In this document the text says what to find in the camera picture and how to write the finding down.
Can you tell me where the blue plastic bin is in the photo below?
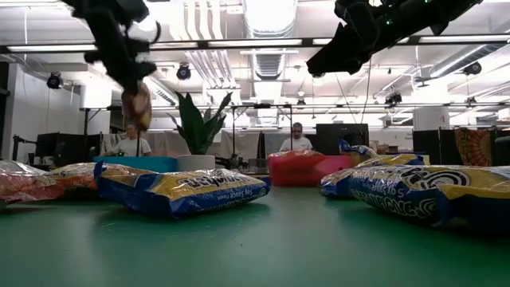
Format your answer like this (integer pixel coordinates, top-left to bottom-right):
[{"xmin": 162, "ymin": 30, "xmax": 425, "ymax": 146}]
[{"xmin": 92, "ymin": 155, "xmax": 179, "ymax": 174}]

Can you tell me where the black monitor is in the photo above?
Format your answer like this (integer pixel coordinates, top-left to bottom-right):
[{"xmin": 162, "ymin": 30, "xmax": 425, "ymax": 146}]
[
  {"xmin": 34, "ymin": 132, "xmax": 103, "ymax": 167},
  {"xmin": 316, "ymin": 123, "xmax": 371, "ymax": 156}
]

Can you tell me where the dark partition panel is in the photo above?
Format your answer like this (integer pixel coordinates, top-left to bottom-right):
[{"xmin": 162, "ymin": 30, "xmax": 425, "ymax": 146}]
[{"xmin": 412, "ymin": 128, "xmax": 455, "ymax": 165}]

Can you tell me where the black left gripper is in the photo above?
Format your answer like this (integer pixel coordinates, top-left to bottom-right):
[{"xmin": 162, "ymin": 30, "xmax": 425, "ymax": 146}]
[{"xmin": 83, "ymin": 15, "xmax": 160, "ymax": 96}]

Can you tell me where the pale cloth drape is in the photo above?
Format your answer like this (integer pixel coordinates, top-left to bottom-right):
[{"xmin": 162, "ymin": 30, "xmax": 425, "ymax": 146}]
[{"xmin": 151, "ymin": 129, "xmax": 280, "ymax": 160}]

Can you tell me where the silver ventilation duct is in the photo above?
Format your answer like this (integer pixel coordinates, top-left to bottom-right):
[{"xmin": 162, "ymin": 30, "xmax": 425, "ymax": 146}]
[
  {"xmin": 428, "ymin": 43, "xmax": 510, "ymax": 79},
  {"xmin": 242, "ymin": 0, "xmax": 299, "ymax": 81}
]

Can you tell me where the white column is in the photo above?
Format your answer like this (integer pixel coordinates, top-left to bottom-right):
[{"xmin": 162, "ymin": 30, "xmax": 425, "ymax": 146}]
[{"xmin": 412, "ymin": 106, "xmax": 451, "ymax": 131}]

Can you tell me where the red plastic bin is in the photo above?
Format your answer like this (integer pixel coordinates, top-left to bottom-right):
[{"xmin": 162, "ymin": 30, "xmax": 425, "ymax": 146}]
[{"xmin": 267, "ymin": 153, "xmax": 354, "ymax": 187}]

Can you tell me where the orange Maruchan noodle pack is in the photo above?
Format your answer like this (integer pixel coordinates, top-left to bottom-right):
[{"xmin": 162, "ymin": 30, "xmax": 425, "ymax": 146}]
[
  {"xmin": 269, "ymin": 149, "xmax": 326, "ymax": 165},
  {"xmin": 49, "ymin": 162, "xmax": 100, "ymax": 196}
]

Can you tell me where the black ceiling spot lamp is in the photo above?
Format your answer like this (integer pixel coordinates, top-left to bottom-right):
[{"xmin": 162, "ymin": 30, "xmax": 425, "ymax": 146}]
[
  {"xmin": 175, "ymin": 63, "xmax": 193, "ymax": 81},
  {"xmin": 462, "ymin": 61, "xmax": 483, "ymax": 77},
  {"xmin": 45, "ymin": 71, "xmax": 65, "ymax": 91},
  {"xmin": 384, "ymin": 91, "xmax": 403, "ymax": 107}
]

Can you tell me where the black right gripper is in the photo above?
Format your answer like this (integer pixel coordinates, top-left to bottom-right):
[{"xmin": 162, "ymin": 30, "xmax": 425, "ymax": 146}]
[{"xmin": 305, "ymin": 0, "xmax": 400, "ymax": 77}]

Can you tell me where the black overhead beam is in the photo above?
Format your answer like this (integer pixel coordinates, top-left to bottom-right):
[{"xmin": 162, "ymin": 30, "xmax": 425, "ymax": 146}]
[{"xmin": 0, "ymin": 34, "xmax": 510, "ymax": 55}]

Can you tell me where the green table mat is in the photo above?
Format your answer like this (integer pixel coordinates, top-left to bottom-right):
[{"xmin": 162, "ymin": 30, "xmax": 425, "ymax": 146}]
[{"xmin": 0, "ymin": 171, "xmax": 510, "ymax": 287}]

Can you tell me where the red Maruchan noodle pack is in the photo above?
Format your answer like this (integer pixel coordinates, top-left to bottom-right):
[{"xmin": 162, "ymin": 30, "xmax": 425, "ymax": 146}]
[
  {"xmin": 121, "ymin": 79, "xmax": 154, "ymax": 132},
  {"xmin": 0, "ymin": 159, "xmax": 65, "ymax": 203}
]

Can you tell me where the orange patterned tapestry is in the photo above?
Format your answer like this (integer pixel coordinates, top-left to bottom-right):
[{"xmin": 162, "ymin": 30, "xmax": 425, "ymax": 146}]
[{"xmin": 453, "ymin": 127, "xmax": 495, "ymax": 167}]

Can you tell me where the green succulent plant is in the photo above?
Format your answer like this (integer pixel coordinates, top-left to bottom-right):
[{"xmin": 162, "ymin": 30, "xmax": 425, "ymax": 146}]
[{"xmin": 167, "ymin": 91, "xmax": 234, "ymax": 156}]

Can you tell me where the white plant pot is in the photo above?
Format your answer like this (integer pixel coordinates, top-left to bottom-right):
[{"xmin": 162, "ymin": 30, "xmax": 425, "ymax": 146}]
[{"xmin": 176, "ymin": 154, "xmax": 217, "ymax": 173}]

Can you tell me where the blue Maruchan noodle pack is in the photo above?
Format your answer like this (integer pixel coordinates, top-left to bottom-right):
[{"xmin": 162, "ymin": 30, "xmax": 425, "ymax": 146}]
[
  {"xmin": 320, "ymin": 153, "xmax": 426, "ymax": 199},
  {"xmin": 338, "ymin": 138, "xmax": 378, "ymax": 157},
  {"xmin": 348, "ymin": 164, "xmax": 510, "ymax": 232},
  {"xmin": 93, "ymin": 161, "xmax": 272, "ymax": 219}
]

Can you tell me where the person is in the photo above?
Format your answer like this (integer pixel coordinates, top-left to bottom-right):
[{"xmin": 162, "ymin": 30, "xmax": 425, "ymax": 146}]
[
  {"xmin": 100, "ymin": 123, "xmax": 153, "ymax": 158},
  {"xmin": 278, "ymin": 121, "xmax": 315, "ymax": 153}
]

